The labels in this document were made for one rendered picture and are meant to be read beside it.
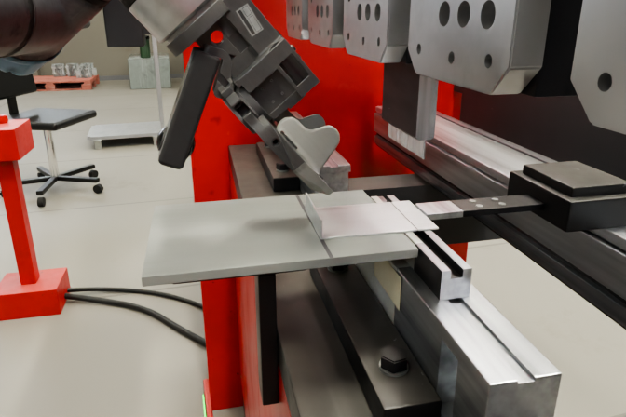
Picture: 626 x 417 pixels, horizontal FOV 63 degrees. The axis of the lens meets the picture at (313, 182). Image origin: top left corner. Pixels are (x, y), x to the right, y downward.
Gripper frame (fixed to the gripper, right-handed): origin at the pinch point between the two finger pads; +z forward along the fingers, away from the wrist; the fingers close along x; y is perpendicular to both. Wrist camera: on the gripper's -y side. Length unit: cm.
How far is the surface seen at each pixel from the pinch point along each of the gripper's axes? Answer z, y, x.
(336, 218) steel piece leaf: 5.4, -0.8, 0.5
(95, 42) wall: -88, -165, 940
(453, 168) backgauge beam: 28.8, 18.8, 30.8
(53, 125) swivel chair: -26, -111, 294
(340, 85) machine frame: 19, 19, 86
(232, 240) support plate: -2.1, -10.0, -2.4
